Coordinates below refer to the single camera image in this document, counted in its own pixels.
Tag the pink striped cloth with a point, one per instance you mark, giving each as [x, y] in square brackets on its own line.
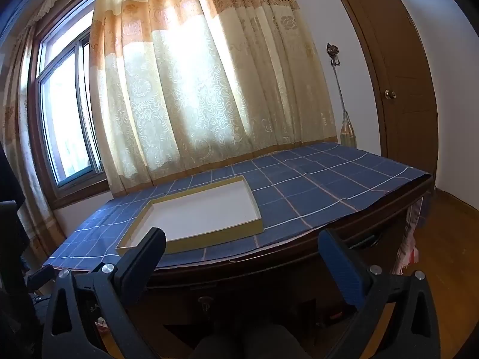
[408, 232]

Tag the beige patterned curtain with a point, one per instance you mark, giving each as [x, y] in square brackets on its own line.
[15, 119]
[187, 82]

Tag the shallow cardboard box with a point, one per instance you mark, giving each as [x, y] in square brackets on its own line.
[202, 213]

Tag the person's dark trousers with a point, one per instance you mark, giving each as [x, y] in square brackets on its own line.
[262, 344]

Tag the dark wooden side drawer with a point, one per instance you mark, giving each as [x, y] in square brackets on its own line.
[378, 252]

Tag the brown wooden door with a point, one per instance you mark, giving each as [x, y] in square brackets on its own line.
[396, 45]

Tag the wide desk drawer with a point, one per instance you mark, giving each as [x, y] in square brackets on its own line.
[232, 291]

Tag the blue checked tablecloth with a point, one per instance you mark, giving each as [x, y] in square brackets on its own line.
[318, 194]

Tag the dark wooden desk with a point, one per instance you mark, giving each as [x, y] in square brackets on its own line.
[277, 260]

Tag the brown framed window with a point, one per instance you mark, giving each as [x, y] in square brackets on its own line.
[67, 119]

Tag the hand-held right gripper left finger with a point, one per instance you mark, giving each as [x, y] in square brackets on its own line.
[146, 251]

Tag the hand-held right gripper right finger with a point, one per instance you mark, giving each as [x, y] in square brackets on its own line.
[338, 267]

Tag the brass door knob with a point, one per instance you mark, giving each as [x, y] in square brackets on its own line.
[390, 94]

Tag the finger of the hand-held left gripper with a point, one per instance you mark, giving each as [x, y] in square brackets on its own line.
[41, 278]

